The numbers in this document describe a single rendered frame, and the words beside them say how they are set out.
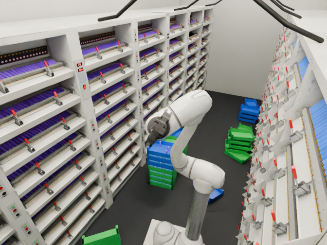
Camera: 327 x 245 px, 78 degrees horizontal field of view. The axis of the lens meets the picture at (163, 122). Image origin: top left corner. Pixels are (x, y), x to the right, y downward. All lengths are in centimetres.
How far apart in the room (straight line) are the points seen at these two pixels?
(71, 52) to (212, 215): 195
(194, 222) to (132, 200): 112
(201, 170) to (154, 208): 120
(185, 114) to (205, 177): 55
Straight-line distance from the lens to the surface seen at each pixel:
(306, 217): 63
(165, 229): 160
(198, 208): 138
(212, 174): 122
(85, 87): 157
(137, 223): 226
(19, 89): 131
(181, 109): 77
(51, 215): 184
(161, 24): 261
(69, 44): 147
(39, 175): 158
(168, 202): 238
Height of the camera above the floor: 192
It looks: 32 degrees down
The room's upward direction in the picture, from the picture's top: straight up
